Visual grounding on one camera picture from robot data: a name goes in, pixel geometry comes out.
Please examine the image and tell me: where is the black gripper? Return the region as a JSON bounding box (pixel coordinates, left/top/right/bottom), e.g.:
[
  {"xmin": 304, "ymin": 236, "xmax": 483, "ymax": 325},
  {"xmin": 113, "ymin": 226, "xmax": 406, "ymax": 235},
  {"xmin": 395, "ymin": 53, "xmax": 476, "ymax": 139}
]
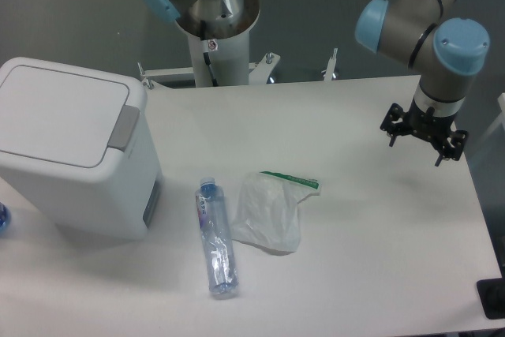
[{"xmin": 380, "ymin": 100, "xmax": 469, "ymax": 167}]

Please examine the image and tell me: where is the white push-button trash can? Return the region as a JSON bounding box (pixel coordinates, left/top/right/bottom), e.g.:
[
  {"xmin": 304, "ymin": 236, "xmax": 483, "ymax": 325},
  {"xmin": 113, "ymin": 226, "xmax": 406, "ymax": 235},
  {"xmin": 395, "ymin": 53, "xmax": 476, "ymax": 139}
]
[{"xmin": 1, "ymin": 58, "xmax": 163, "ymax": 240}]

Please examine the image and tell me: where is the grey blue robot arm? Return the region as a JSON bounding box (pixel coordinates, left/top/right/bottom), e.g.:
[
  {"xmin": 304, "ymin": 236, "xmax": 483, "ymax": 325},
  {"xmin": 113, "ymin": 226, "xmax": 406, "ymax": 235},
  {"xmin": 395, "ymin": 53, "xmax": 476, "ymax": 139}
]
[{"xmin": 143, "ymin": 0, "xmax": 490, "ymax": 160}]

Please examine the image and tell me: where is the black device at right edge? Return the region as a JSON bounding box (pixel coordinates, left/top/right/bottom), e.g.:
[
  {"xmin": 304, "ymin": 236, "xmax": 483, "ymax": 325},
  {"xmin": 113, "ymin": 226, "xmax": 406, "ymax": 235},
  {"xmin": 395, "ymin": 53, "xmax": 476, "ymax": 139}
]
[{"xmin": 477, "ymin": 278, "xmax": 504, "ymax": 320}]

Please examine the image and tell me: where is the clear bag green strip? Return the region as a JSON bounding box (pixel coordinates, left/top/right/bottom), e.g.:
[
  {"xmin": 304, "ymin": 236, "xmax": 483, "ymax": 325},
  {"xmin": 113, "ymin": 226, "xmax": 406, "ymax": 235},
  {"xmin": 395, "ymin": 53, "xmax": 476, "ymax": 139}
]
[{"xmin": 231, "ymin": 171, "xmax": 321, "ymax": 255}]

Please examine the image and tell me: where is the clear plastic water bottle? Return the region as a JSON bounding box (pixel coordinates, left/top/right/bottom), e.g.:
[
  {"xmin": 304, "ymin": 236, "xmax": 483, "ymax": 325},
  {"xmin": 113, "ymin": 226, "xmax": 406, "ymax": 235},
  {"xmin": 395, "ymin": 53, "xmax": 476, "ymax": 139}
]
[{"xmin": 195, "ymin": 177, "xmax": 238, "ymax": 300}]

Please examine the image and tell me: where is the blue bottle at left edge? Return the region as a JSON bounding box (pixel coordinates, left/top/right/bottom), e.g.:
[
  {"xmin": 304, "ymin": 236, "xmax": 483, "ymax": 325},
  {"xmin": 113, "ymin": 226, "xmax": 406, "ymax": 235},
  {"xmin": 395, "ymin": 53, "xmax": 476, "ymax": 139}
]
[{"xmin": 0, "ymin": 203, "xmax": 12, "ymax": 235}]

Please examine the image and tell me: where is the white frame at right edge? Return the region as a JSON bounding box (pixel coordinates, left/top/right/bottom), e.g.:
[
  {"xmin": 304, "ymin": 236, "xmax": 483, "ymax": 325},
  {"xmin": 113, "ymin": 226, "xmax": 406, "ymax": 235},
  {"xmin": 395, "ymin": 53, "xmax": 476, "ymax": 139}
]
[{"xmin": 467, "ymin": 93, "xmax": 504, "ymax": 167}]

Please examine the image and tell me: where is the white pedestal base frame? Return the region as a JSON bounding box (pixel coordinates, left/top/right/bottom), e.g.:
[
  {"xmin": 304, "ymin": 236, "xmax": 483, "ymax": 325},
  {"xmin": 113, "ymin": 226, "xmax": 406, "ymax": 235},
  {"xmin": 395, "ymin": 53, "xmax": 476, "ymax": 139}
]
[{"xmin": 136, "ymin": 47, "xmax": 340, "ymax": 90}]

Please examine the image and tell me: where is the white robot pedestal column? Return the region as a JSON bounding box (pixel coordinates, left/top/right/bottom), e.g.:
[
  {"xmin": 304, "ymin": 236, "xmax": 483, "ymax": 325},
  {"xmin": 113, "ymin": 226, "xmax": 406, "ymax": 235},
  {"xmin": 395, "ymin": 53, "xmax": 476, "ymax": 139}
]
[{"xmin": 173, "ymin": 0, "xmax": 261, "ymax": 88}]

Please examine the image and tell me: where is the black pedestal cable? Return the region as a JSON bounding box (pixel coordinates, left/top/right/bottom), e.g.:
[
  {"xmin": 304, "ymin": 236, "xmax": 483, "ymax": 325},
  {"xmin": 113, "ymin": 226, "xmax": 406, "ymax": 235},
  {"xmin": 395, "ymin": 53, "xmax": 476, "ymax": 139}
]
[{"xmin": 199, "ymin": 20, "xmax": 220, "ymax": 88}]

